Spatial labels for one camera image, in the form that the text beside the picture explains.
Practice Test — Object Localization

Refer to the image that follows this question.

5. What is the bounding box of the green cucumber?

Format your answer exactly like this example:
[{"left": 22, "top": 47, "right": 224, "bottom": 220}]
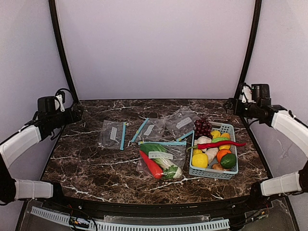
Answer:
[{"left": 211, "top": 137, "right": 230, "bottom": 143}]

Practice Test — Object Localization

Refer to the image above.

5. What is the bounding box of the orange tangerine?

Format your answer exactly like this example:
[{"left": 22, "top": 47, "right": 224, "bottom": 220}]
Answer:
[{"left": 216, "top": 149, "right": 232, "bottom": 163}]

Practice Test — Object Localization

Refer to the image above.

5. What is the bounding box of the green white bok choy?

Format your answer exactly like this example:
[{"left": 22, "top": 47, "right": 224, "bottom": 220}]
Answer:
[{"left": 140, "top": 142, "right": 182, "bottom": 180}]

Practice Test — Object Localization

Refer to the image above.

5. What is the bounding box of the black frame post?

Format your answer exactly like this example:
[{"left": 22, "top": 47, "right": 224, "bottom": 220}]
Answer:
[
  {"left": 234, "top": 0, "right": 262, "bottom": 98},
  {"left": 48, "top": 0, "right": 79, "bottom": 103}
]

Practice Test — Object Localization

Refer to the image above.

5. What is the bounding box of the red chili pepper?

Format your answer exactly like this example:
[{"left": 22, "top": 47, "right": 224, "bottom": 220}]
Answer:
[{"left": 186, "top": 141, "right": 246, "bottom": 151}]

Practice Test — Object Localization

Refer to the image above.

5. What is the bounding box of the yellow lemon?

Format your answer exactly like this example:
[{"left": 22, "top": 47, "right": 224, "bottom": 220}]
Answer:
[{"left": 192, "top": 153, "right": 208, "bottom": 168}]

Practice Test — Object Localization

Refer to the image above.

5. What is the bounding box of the white garlic bulb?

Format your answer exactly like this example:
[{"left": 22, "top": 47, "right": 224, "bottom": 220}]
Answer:
[
  {"left": 205, "top": 148, "right": 219, "bottom": 164},
  {"left": 194, "top": 136, "right": 212, "bottom": 148}
]

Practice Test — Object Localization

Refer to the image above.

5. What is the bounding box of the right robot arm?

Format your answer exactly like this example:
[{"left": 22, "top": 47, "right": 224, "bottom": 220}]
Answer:
[{"left": 223, "top": 83, "right": 308, "bottom": 197}]

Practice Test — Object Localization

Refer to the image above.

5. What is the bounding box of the clear zip bag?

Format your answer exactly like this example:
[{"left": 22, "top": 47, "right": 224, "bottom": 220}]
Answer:
[
  {"left": 99, "top": 120, "right": 126, "bottom": 151},
  {"left": 138, "top": 141, "right": 186, "bottom": 180},
  {"left": 131, "top": 118, "right": 166, "bottom": 142},
  {"left": 166, "top": 106, "right": 200, "bottom": 141}
]

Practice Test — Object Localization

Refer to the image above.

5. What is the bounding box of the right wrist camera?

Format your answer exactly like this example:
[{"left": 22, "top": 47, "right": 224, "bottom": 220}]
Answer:
[{"left": 239, "top": 83, "right": 253, "bottom": 103}]

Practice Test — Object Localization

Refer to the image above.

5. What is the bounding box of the green avocado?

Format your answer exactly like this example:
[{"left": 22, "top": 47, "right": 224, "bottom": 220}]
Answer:
[{"left": 220, "top": 153, "right": 237, "bottom": 169}]

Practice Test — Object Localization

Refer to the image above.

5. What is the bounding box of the brown ginger root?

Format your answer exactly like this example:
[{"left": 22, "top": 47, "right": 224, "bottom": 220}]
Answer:
[{"left": 212, "top": 163, "right": 230, "bottom": 171}]

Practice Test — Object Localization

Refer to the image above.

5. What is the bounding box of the purple grape bunch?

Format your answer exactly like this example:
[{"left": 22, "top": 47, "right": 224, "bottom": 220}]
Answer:
[{"left": 194, "top": 118, "right": 213, "bottom": 139}]

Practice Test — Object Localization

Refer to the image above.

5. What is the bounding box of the light blue plastic basket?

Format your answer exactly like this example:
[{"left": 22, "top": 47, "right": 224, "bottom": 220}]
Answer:
[{"left": 189, "top": 122, "right": 238, "bottom": 180}]

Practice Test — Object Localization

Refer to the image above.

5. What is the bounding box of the white slotted cable duct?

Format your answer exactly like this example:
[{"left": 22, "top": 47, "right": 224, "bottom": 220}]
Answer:
[{"left": 30, "top": 206, "right": 230, "bottom": 231}]

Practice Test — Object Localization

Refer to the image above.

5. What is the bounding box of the black right frame post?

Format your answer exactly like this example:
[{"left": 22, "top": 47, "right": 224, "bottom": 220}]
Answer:
[{"left": 234, "top": 0, "right": 262, "bottom": 98}]

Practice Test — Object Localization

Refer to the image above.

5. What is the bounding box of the black left frame post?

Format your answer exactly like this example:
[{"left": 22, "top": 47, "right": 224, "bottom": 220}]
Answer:
[{"left": 48, "top": 0, "right": 79, "bottom": 103}]

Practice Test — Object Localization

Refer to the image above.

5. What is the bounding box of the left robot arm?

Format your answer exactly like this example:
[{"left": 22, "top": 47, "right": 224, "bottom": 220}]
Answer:
[{"left": 0, "top": 93, "right": 83, "bottom": 206}]

